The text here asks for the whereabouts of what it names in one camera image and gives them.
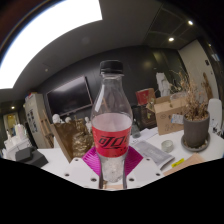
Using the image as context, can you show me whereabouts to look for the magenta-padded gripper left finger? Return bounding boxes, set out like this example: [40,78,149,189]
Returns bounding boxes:
[63,146,101,190]

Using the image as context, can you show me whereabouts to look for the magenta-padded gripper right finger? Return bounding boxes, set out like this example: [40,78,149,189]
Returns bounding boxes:
[124,146,165,190]

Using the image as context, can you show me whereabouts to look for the clear red-labelled drink bottle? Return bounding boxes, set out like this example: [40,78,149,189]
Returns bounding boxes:
[90,59,134,190]

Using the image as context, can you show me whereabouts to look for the golden sculpture on wooden board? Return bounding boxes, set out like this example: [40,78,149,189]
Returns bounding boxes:
[49,116,95,164]

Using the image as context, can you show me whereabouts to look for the small clear tape roll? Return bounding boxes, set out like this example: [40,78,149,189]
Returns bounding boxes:
[160,139,175,154]

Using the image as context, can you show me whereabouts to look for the yellow tag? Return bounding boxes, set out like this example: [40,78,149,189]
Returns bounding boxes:
[171,157,186,168]

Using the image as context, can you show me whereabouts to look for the black box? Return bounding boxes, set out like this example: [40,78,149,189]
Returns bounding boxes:
[14,146,49,168]

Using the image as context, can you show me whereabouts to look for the wooden easel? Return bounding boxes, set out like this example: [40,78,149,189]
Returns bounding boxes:
[40,109,55,148]

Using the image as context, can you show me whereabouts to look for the brown cardboard box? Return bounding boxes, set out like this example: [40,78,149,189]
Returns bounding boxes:
[146,95,188,136]

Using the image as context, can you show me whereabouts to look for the grey pot with dry plant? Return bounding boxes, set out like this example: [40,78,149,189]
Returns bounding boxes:
[169,68,212,153]

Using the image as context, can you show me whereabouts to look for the white cabinet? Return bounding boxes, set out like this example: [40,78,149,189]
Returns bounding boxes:
[23,93,51,149]

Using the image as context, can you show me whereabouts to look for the red box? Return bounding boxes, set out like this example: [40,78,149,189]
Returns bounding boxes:
[134,88,157,106]

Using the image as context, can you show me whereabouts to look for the white chair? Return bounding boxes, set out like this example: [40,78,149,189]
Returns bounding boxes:
[206,98,224,134]

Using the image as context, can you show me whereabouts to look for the recessed ceiling spotlights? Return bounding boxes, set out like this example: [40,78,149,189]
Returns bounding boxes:
[168,19,194,43]

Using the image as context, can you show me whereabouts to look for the long ceiling light panel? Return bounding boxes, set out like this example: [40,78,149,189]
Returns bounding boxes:
[0,0,104,90]

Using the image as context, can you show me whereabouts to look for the black wall screen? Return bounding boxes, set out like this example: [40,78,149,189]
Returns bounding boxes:
[45,75,94,117]

